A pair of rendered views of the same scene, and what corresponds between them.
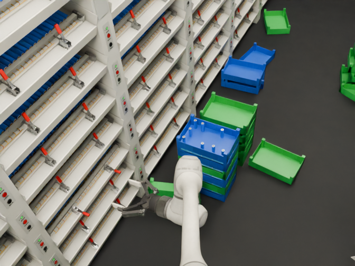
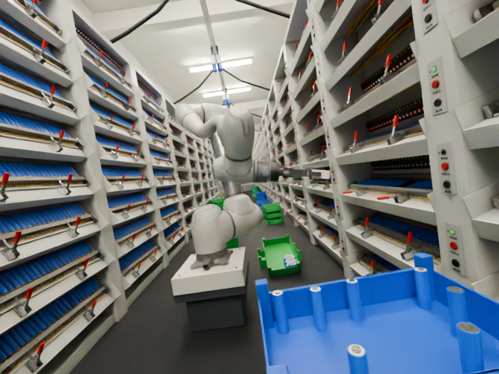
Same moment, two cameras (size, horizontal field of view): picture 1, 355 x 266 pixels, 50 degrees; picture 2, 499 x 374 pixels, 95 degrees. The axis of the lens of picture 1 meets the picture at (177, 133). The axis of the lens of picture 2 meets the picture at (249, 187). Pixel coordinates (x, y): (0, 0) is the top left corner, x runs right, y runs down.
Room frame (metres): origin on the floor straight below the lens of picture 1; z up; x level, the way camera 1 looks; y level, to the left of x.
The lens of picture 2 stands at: (1.55, -0.44, 0.66)
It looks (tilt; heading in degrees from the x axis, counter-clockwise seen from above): 3 degrees down; 148
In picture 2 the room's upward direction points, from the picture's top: 9 degrees counter-clockwise
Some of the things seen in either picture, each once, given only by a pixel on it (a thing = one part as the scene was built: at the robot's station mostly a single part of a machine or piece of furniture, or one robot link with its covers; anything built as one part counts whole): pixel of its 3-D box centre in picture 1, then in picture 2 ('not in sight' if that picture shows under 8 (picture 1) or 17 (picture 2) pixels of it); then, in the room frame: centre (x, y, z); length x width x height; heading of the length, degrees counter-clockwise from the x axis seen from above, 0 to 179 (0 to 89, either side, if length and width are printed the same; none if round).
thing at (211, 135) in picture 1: (208, 137); (376, 324); (1.38, -0.17, 0.44); 0.30 x 0.20 x 0.08; 59
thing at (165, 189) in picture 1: (175, 195); not in sight; (1.24, 0.05, 0.10); 0.30 x 0.08 x 0.20; 76
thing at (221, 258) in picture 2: not in sight; (211, 256); (0.49, -0.05, 0.30); 0.22 x 0.18 x 0.06; 143
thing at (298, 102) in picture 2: not in sight; (310, 142); (0.20, 1.07, 0.85); 0.20 x 0.09 x 1.71; 58
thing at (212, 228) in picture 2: not in sight; (209, 226); (0.48, -0.03, 0.44); 0.18 x 0.16 x 0.22; 92
